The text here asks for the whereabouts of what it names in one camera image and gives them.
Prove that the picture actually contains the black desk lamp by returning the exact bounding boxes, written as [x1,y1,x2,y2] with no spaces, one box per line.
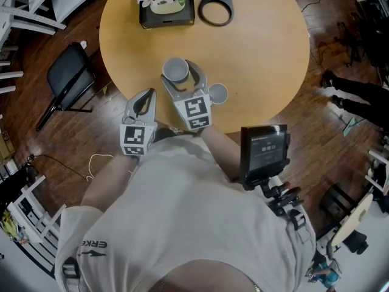
[198,0,283,27]

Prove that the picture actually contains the person's right forearm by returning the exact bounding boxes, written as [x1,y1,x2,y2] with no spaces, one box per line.
[199,125,244,182]

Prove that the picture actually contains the person's neck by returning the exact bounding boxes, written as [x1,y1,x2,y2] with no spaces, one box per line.
[148,259,262,292]

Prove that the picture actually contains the person's white t-shirt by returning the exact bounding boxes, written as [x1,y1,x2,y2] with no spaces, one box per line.
[54,134,317,292]

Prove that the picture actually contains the white rack with items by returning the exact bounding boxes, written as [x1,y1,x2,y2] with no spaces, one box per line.
[364,149,389,194]

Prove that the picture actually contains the white floor cable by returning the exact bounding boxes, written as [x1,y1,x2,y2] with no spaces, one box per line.
[86,153,134,182]

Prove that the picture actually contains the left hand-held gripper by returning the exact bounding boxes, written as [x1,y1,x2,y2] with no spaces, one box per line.
[119,88,159,157]

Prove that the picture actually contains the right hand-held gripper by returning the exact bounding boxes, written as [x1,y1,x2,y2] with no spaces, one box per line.
[160,60,212,131]

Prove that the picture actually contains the black monitor screen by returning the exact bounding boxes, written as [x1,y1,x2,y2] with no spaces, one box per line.
[239,124,291,191]

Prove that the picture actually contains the white paper cup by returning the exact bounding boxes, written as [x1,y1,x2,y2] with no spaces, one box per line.
[208,83,229,105]
[162,57,190,83]

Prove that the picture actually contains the black floor cable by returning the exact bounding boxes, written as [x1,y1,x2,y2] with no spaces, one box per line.
[29,153,89,179]

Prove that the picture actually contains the white metal rack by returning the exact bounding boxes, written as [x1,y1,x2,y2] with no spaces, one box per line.
[5,175,67,246]

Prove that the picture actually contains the black box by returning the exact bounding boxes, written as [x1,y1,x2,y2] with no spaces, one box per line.
[139,0,196,30]

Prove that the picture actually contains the silver necklace chain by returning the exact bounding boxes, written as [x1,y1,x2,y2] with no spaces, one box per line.
[157,274,171,292]

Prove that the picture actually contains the person's left forearm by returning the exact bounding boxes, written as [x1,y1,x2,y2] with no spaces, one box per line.
[81,153,140,208]

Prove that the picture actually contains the black folding chair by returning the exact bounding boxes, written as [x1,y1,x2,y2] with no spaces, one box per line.
[35,42,97,132]

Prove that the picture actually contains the green flat mop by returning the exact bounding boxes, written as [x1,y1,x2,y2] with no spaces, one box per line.
[343,117,365,138]

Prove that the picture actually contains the grey harness strap black buckle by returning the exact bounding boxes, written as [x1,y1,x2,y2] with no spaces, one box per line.
[62,256,81,292]
[287,210,315,246]

